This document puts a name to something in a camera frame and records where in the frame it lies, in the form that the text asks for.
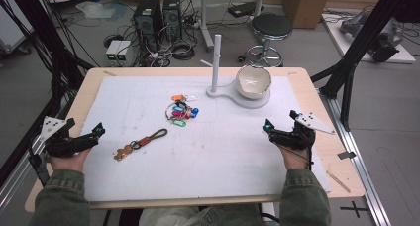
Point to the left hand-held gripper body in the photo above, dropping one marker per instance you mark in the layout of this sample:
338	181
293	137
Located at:
62	143

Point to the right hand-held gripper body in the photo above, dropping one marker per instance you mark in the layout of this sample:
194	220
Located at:
297	136

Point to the white key stand with post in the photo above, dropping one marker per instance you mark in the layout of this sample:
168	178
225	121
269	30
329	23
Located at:
216	70

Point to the bunch of colourful key tags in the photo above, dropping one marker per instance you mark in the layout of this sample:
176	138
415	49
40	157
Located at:
180	113

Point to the person's left hand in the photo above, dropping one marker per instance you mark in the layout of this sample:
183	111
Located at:
69	161

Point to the person's right hand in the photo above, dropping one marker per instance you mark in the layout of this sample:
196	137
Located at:
295	158

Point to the white bowl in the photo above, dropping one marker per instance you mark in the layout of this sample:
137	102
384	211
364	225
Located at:
253	82

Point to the black tape piece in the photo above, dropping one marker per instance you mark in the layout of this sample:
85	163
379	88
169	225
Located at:
346	155

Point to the thin wooden stick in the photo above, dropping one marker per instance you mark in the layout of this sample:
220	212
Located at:
338	182

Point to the white foam mat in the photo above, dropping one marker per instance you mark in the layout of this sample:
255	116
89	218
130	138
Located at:
211	160

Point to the white power supply unit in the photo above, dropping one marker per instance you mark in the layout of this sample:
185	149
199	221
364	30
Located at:
124	53
112	52

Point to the black round stool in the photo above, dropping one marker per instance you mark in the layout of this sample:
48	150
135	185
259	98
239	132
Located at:
271	26

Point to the white board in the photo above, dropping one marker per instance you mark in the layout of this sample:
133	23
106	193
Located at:
336	37

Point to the person's lap light pants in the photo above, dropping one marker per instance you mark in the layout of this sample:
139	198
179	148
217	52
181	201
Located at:
198	216

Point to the flat black box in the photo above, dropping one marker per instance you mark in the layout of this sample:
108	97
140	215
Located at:
242	9

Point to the white desk leg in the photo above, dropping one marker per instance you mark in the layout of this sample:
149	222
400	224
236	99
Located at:
205	24
259	1

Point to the black computer tower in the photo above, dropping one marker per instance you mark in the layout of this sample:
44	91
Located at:
147	21
172	16

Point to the clear plastic sheet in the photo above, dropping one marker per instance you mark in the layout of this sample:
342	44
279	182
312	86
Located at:
95	10

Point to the wooden cabinet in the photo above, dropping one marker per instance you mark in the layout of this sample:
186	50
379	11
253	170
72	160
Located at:
305	6

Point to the white cabinet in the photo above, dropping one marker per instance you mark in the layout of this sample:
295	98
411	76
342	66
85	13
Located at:
11	27

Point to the grey and black machine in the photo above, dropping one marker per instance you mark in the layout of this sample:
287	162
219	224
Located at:
384	42

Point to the aluminium rail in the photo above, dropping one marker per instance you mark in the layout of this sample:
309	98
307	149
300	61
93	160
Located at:
16	186
360	173

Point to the black metal frame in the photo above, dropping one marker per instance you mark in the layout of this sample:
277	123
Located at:
360	44
49	47

